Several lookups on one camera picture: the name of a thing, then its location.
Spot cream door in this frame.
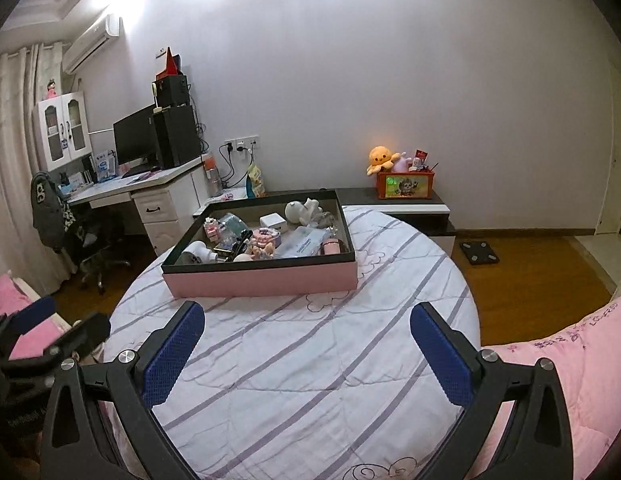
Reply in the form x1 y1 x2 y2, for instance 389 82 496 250
593 60 621 236

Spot white glass-door cabinet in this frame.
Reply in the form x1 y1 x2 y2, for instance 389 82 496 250
33 91 94 172

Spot clear packet with white label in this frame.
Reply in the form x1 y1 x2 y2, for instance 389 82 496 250
278 225 324 259

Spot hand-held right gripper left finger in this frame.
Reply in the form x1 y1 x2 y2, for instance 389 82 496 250
39 300 206 480

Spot white bed frame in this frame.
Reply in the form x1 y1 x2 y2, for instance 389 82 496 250
5 270 74 333

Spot pink plush toy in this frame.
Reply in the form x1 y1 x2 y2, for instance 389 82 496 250
235 242 277 262

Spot red storage box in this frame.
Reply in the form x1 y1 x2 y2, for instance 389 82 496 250
375 169 435 202

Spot beige curtain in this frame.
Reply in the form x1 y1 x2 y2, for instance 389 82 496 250
0 42 66 286

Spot grey patterned jacket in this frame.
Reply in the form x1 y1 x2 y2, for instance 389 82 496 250
31 171 74 253

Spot white computer desk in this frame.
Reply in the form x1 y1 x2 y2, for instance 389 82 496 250
65 157 208 256

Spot pink blanket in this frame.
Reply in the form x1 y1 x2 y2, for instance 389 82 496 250
0 275 66 361

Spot bottle with orange cap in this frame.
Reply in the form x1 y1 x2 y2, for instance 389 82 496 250
203 152 224 197

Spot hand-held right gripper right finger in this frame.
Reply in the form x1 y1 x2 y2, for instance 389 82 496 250
409 301 576 480

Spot black office chair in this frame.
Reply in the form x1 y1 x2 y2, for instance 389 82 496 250
65 207 131 296

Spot black computer monitor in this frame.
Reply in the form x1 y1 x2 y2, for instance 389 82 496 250
113 105 158 166

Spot orange octopus plush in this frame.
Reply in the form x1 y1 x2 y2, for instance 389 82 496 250
367 146 402 177

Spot dark low bench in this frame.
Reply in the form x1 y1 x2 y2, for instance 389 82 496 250
265 187 457 241

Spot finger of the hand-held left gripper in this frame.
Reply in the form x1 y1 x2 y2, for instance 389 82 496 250
0 296 57 361
3 312 112 376

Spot black power cables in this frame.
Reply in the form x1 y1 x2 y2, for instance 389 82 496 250
219 142 256 188

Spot pink embroidered quilt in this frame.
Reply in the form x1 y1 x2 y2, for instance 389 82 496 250
461 290 621 480

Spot yellow and blue snack bag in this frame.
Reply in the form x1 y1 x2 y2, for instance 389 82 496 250
245 163 267 198

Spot black speaker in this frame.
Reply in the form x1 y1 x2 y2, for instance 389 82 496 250
154 75 190 109

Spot black device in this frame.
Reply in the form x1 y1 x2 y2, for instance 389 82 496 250
213 232 254 261

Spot black bathroom scale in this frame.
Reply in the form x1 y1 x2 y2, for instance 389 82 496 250
458 240 501 265

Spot white figurine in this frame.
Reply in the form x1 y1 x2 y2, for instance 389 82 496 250
284 199 324 226

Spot blue and white boxes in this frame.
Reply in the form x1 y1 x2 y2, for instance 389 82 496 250
93 150 116 181

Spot black computer tower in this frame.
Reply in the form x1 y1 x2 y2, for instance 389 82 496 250
153 106 201 170

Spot white air conditioner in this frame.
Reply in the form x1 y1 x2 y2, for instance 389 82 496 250
62 15 121 73

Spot pink box with black rim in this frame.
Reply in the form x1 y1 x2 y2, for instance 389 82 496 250
161 189 359 300

